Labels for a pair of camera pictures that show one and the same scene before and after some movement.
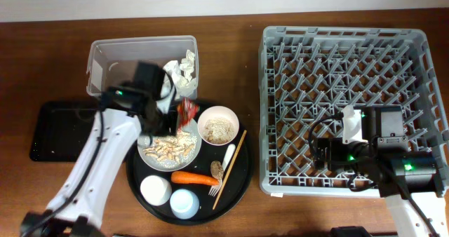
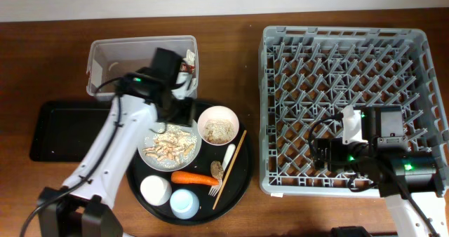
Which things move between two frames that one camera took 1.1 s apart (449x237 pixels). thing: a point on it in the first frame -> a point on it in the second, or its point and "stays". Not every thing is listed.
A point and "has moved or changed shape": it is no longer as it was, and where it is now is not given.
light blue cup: [184, 203] stays
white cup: [156, 190] stays
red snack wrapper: [187, 108] has moved or changed shape
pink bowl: [217, 125] stays
